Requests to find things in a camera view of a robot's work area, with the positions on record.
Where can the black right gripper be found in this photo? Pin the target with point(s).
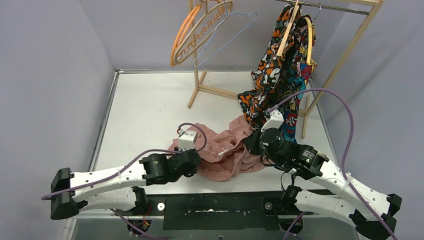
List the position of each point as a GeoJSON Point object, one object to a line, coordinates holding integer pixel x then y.
{"type": "Point", "coordinates": [251, 143]}

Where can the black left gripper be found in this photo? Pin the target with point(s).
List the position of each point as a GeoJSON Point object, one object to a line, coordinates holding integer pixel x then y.
{"type": "Point", "coordinates": [193, 159]}

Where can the pink shorts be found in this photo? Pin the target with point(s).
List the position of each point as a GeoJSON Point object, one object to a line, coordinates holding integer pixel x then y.
{"type": "Point", "coordinates": [224, 155]}

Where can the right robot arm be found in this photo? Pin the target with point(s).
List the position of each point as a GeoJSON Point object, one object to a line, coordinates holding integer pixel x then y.
{"type": "Point", "coordinates": [370, 212]}

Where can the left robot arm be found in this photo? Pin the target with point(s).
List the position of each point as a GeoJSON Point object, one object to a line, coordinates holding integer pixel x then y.
{"type": "Point", "coordinates": [120, 188]}

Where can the orange camouflage shorts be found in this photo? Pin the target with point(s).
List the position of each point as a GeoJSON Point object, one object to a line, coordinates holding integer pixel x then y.
{"type": "Point", "coordinates": [270, 71]}

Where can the colourful comic print shorts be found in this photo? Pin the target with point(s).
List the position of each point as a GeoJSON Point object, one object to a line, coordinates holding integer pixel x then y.
{"type": "Point", "coordinates": [295, 79]}

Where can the beige notched wooden hanger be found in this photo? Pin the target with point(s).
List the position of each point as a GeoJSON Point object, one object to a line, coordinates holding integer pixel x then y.
{"type": "Point", "coordinates": [202, 31]}

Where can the curved wooden hanger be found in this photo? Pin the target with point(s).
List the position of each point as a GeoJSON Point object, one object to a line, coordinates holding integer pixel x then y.
{"type": "Point", "coordinates": [310, 40]}

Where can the straight wooden hanger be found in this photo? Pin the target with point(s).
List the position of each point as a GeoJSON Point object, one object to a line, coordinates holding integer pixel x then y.
{"type": "Point", "coordinates": [288, 30]}

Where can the orange plastic hanger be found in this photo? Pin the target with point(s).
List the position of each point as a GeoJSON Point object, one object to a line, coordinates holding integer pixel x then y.
{"type": "Point", "coordinates": [180, 34]}

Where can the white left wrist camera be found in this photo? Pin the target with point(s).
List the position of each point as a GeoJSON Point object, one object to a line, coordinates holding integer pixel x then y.
{"type": "Point", "coordinates": [186, 140]}

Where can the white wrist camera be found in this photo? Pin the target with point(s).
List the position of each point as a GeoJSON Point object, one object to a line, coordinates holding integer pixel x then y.
{"type": "Point", "coordinates": [274, 121]}
{"type": "Point", "coordinates": [186, 140]}

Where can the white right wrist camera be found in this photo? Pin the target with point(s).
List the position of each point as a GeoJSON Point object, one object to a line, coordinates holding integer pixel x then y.
{"type": "Point", "coordinates": [274, 121]}

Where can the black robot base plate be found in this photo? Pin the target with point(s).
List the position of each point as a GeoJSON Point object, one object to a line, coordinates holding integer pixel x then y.
{"type": "Point", "coordinates": [217, 211]}

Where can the blue wire hanger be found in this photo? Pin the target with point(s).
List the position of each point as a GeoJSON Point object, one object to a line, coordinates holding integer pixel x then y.
{"type": "Point", "coordinates": [233, 24]}

